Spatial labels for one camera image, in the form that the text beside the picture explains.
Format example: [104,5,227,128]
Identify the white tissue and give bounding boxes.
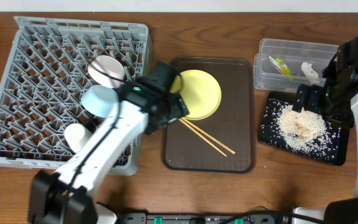
[301,62,319,85]

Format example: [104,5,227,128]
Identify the rice leftovers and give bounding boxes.
[259,99,340,156]

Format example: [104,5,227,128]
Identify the yellow plate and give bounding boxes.
[170,70,222,120]

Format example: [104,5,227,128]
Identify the green snack wrapper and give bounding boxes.
[268,56,291,76]

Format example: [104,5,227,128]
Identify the light blue bowl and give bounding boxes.
[81,85,119,118]

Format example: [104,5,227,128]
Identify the white bowl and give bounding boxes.
[88,55,125,88]

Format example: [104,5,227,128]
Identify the wooden chopstick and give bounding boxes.
[179,119,227,157]
[181,118,236,154]

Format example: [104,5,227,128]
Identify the white paper cup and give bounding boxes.
[64,123,92,154]

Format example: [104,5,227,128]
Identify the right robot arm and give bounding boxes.
[293,61,358,223]

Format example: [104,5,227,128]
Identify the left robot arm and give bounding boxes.
[27,84,188,223]

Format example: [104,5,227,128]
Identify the grey dishwasher rack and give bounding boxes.
[0,16,152,169]

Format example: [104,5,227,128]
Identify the black tray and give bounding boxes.
[259,91,349,166]

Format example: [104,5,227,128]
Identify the clear plastic bin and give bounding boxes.
[254,39,338,93]

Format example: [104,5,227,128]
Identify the dark brown serving tray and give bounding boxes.
[162,57,256,174]

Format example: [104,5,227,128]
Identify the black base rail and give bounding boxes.
[115,213,291,224]

